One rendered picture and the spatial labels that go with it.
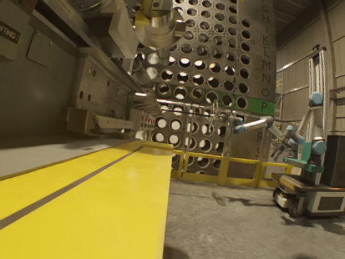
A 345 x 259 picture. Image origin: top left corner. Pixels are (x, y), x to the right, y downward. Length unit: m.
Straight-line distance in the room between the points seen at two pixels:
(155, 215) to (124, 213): 0.03
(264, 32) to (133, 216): 4.19
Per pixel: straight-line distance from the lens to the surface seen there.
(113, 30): 0.94
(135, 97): 1.37
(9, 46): 0.37
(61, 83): 0.69
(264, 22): 4.41
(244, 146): 3.50
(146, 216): 0.18
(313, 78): 2.42
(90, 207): 0.18
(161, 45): 1.42
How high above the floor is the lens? 0.67
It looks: level
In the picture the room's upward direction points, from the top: 8 degrees clockwise
